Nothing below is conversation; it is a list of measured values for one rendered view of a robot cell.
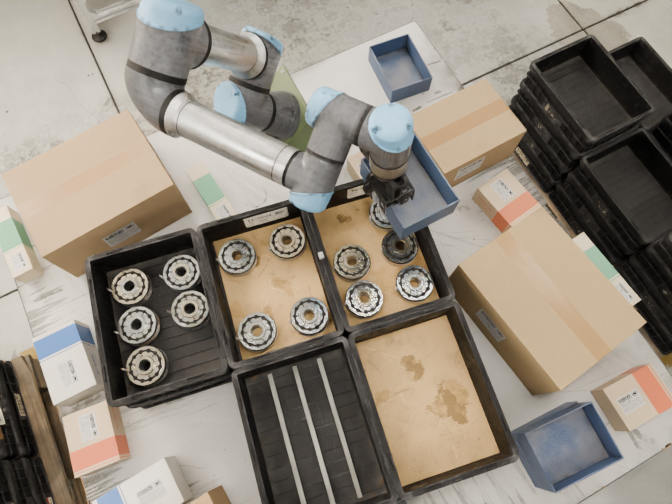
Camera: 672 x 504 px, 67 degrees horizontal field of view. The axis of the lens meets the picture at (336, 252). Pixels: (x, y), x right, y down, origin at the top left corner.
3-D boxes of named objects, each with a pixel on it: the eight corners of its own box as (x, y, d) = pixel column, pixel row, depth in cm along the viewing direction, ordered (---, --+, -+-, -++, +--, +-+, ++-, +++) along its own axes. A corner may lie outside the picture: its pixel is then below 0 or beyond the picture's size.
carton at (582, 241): (558, 249, 152) (567, 242, 146) (574, 238, 153) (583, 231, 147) (613, 315, 145) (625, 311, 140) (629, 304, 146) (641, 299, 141)
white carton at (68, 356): (49, 343, 149) (31, 338, 140) (88, 325, 151) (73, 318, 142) (70, 406, 143) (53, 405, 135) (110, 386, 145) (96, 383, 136)
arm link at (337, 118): (291, 142, 91) (345, 167, 88) (313, 80, 87) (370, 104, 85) (307, 141, 98) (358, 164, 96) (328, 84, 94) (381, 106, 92)
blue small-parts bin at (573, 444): (544, 490, 130) (555, 493, 123) (514, 433, 134) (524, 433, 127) (610, 457, 132) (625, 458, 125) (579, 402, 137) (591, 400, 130)
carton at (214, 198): (190, 179, 166) (185, 170, 161) (206, 170, 167) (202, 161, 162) (226, 236, 160) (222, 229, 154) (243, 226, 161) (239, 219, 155)
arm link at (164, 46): (239, 79, 147) (111, 60, 97) (255, 27, 142) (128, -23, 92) (275, 95, 146) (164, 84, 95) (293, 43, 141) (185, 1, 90)
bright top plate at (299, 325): (286, 303, 137) (285, 303, 136) (321, 292, 138) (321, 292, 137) (296, 339, 134) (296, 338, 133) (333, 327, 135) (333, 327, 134)
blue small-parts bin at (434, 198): (359, 173, 125) (360, 159, 119) (411, 148, 128) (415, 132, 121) (400, 239, 120) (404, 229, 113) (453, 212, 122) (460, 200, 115)
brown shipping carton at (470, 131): (434, 197, 164) (444, 173, 149) (398, 145, 170) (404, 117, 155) (510, 156, 169) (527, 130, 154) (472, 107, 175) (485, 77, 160)
